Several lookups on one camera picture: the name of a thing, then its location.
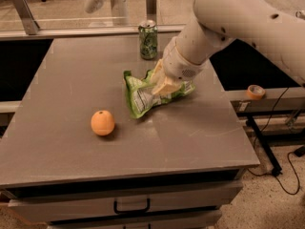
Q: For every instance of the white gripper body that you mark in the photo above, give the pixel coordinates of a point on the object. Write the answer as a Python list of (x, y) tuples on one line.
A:
[(178, 65)]

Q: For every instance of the metal railing bracket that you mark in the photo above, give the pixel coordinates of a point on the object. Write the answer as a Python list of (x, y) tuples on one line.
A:
[(29, 24), (151, 9)]

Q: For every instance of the black table leg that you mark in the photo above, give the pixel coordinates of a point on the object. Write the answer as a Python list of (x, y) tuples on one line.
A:
[(276, 171)]

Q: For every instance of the green soda can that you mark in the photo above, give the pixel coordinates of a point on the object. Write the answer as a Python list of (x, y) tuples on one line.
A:
[(148, 39)]

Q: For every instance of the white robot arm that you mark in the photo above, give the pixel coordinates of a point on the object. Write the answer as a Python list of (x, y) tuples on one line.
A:
[(215, 24)]

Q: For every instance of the orange fruit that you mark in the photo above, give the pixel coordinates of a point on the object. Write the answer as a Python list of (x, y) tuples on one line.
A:
[(102, 123)]

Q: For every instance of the upper drawer with black handle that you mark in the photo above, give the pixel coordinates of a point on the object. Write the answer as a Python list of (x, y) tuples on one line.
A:
[(126, 202)]

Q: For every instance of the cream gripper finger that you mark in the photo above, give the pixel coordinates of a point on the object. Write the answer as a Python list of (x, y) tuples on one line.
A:
[(156, 72), (163, 85)]

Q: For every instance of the orange tape roll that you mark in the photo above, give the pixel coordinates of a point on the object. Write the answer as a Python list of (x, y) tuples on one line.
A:
[(255, 92)]

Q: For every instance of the middle metal railing bracket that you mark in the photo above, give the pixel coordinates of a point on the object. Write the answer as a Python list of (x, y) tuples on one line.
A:
[(151, 9)]

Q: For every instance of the lower drawer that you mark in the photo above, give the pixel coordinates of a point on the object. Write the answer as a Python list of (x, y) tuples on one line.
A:
[(182, 220)]

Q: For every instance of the green rice chip bag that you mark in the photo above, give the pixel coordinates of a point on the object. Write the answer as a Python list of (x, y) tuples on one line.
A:
[(139, 95)]

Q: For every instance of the left metal railing bracket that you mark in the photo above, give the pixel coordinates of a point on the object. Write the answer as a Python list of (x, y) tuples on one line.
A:
[(29, 24)]

